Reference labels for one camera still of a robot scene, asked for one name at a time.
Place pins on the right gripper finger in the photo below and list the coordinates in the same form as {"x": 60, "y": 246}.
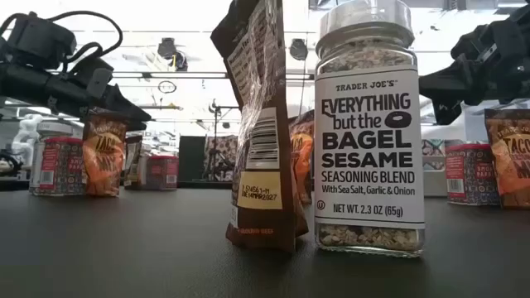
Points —
{"x": 446, "y": 112}
{"x": 447, "y": 85}

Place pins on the smoked paprika tin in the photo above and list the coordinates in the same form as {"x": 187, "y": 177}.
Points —
{"x": 62, "y": 165}
{"x": 163, "y": 174}
{"x": 472, "y": 174}

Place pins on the horizontal ceiling pipe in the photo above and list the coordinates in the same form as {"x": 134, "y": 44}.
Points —
{"x": 165, "y": 107}

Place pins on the teal patterned cloth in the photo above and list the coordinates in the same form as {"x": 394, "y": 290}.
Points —
{"x": 432, "y": 153}

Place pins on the white robot figure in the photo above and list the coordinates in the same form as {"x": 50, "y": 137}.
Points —
{"x": 27, "y": 140}

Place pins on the black upright panel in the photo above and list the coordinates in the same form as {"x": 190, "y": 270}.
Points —
{"x": 192, "y": 159}

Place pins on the long ceiling light strip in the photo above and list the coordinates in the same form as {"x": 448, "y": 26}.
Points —
{"x": 186, "y": 75}

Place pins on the black metal stand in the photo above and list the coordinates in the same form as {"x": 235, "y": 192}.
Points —
{"x": 215, "y": 136}

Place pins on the black curved tube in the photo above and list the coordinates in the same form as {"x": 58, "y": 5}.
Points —
{"x": 10, "y": 163}

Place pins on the cream dotted cloth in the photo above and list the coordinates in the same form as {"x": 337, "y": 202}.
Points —
{"x": 223, "y": 153}

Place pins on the round grey ceiling device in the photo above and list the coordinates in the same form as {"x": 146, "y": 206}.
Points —
{"x": 298, "y": 49}

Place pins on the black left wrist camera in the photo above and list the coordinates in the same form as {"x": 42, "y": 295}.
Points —
{"x": 41, "y": 41}

